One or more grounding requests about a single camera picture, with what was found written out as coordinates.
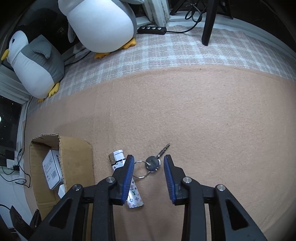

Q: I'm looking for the small plush penguin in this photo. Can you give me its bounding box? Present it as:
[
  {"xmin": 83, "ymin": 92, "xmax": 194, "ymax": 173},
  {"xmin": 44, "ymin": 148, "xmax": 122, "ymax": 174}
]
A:
[{"xmin": 58, "ymin": 0, "xmax": 144, "ymax": 59}]

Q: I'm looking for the brown cardboard box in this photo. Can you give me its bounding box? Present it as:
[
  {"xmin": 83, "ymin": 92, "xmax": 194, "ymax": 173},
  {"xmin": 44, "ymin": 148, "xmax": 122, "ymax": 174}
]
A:
[{"xmin": 29, "ymin": 133, "xmax": 94, "ymax": 219}]

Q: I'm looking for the white square box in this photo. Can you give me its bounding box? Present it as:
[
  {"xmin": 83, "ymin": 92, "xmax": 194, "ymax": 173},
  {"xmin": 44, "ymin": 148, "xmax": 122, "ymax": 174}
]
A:
[{"xmin": 42, "ymin": 149, "xmax": 63, "ymax": 190}]

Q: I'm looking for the patterned white lighter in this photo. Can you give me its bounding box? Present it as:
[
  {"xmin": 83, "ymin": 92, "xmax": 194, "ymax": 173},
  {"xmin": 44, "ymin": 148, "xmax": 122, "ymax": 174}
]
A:
[{"xmin": 108, "ymin": 150, "xmax": 144, "ymax": 209}]

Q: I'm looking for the black cable on floor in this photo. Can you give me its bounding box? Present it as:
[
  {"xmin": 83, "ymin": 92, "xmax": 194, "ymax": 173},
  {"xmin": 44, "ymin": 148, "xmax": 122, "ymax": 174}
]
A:
[{"xmin": 0, "ymin": 97, "xmax": 33, "ymax": 188}]

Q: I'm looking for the large plush penguin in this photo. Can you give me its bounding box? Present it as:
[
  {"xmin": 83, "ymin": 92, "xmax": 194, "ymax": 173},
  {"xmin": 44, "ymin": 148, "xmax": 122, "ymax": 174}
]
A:
[{"xmin": 1, "ymin": 25, "xmax": 65, "ymax": 102}]

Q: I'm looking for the black tripod stand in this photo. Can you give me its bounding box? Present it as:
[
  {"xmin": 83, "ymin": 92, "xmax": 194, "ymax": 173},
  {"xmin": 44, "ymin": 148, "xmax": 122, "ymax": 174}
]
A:
[{"xmin": 166, "ymin": 0, "xmax": 233, "ymax": 46}]

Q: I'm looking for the white wall charger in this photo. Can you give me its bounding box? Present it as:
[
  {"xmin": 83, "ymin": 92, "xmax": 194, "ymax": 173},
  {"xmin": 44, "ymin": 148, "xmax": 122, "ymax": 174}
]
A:
[{"xmin": 58, "ymin": 184, "xmax": 66, "ymax": 198}]

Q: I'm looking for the silver key with ring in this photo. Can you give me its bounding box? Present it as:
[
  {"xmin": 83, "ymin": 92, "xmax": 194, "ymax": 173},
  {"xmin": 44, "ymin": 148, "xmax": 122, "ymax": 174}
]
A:
[{"xmin": 133, "ymin": 143, "xmax": 171, "ymax": 179}]

